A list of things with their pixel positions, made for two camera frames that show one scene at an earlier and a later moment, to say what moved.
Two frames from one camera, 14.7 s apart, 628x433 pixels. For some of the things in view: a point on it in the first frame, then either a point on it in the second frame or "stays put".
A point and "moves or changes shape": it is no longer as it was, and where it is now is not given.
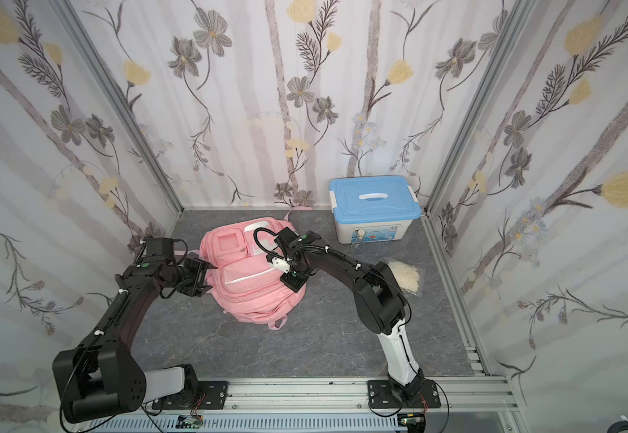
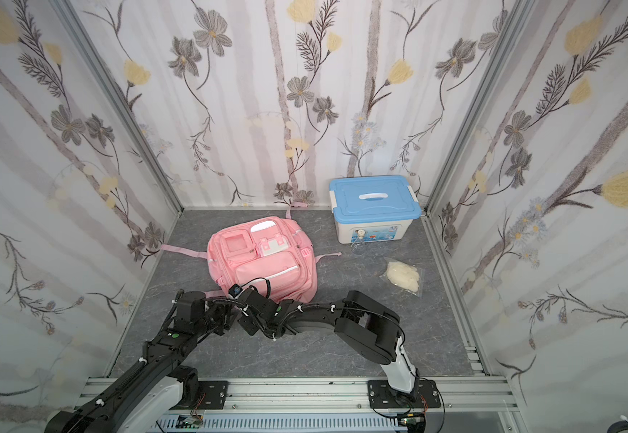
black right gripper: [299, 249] → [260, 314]
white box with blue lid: [372, 208] stays put
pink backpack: [245, 283] moves or changes shape
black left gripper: [199, 267] → [225, 308]
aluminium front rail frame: [479, 395] stays put
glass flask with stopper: [359, 244] stays put
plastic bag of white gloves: [409, 277] stays put
